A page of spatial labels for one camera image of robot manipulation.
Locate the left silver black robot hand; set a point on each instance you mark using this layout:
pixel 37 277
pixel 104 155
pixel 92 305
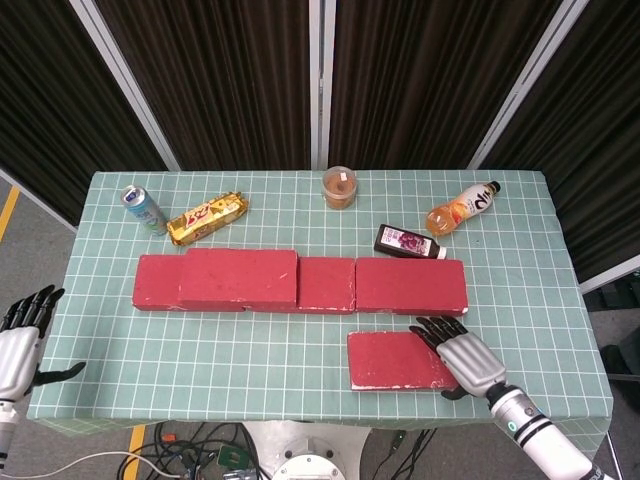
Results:
pixel 15 350

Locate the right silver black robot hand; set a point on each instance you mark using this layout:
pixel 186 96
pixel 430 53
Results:
pixel 470 362

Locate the red foam brick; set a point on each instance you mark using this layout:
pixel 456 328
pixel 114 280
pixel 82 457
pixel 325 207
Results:
pixel 410 285
pixel 235 277
pixel 325 282
pixel 157 280
pixel 385 360

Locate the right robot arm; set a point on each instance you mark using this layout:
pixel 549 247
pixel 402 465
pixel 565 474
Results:
pixel 530 430

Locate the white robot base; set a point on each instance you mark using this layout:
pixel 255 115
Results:
pixel 310 450

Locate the dark grape juice bottle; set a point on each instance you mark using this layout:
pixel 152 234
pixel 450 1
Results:
pixel 405 241

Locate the orange juice bottle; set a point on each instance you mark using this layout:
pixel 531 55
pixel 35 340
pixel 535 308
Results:
pixel 460 210

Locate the black equipment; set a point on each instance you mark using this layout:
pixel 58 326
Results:
pixel 627 340

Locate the blue RIO drink can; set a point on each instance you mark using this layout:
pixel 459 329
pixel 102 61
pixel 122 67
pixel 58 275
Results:
pixel 142 212

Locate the clear jar of rubber bands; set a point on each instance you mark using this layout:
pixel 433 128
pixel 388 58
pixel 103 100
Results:
pixel 340 190

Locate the green checked tablecloth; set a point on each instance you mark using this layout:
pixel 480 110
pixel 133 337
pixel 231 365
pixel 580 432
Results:
pixel 250 360

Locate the gold biscuit packet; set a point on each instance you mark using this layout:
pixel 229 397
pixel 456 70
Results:
pixel 207 218

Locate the green circuit board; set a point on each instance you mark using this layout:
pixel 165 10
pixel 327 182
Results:
pixel 231 456

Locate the dark ribbed partition panel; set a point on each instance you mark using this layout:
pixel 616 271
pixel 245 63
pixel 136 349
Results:
pixel 215 85
pixel 425 85
pixel 600 150
pixel 40 100

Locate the white partition post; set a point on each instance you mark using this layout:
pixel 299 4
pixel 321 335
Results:
pixel 320 85
pixel 128 85
pixel 526 85

